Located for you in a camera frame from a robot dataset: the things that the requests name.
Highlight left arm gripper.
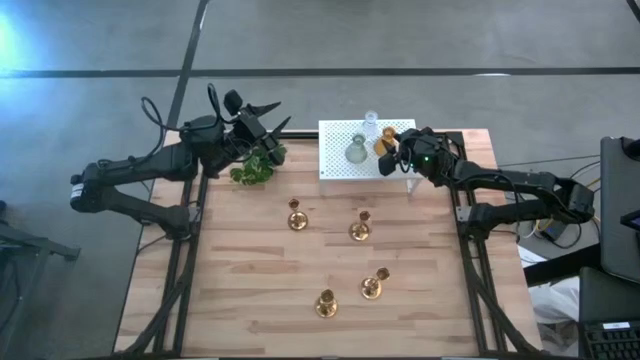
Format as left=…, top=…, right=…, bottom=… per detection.
left=227, top=101, right=291, bottom=166

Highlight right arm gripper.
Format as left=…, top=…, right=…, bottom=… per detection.
left=392, top=127, right=454, bottom=187

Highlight amber ribbed glass candle holder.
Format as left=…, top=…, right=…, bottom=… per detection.
left=373, top=126, right=400, bottom=157

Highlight clear glass bottle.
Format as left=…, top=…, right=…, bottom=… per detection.
left=360, top=109, right=381, bottom=142

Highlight grey-green ribbed glass candle holder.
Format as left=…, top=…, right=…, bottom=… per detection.
left=344, top=132, right=369, bottom=165

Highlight short brass candlestick holder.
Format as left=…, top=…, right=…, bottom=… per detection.
left=348, top=209, right=373, bottom=243
left=286, top=197, right=310, bottom=232

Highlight tall brass candlestick holder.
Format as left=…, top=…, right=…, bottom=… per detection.
left=359, top=266, right=392, bottom=301
left=314, top=288, right=339, bottom=320

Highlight green leafy plant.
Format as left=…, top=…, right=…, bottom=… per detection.
left=228, top=143, right=289, bottom=187

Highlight white perforated metal shelf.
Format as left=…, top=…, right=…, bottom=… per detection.
left=317, top=118, right=424, bottom=197

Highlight white paper sheet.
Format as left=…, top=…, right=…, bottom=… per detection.
left=518, top=245, right=547, bottom=269

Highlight black power box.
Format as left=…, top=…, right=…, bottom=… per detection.
left=543, top=217, right=577, bottom=242

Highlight white bag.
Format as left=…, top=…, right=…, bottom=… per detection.
left=527, top=275, right=582, bottom=357

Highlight black phone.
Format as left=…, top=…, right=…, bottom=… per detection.
left=619, top=208, right=640, bottom=232

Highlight dark grey case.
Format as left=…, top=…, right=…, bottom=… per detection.
left=578, top=266, right=640, bottom=324

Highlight dark grey stand legs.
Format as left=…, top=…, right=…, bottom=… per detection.
left=0, top=199, right=82, bottom=360

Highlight black keyboard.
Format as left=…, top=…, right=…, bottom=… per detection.
left=578, top=319, right=640, bottom=360

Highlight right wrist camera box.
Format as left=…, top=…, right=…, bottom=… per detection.
left=377, top=151, right=400, bottom=177

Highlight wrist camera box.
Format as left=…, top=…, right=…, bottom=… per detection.
left=222, top=89, right=246, bottom=117
left=377, top=151, right=400, bottom=177

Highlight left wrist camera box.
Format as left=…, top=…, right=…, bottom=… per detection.
left=222, top=89, right=246, bottom=117

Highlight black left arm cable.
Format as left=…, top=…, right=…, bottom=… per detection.
left=141, top=82, right=226, bottom=161

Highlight yellow cable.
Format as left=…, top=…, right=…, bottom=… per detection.
left=532, top=175, right=602, bottom=232

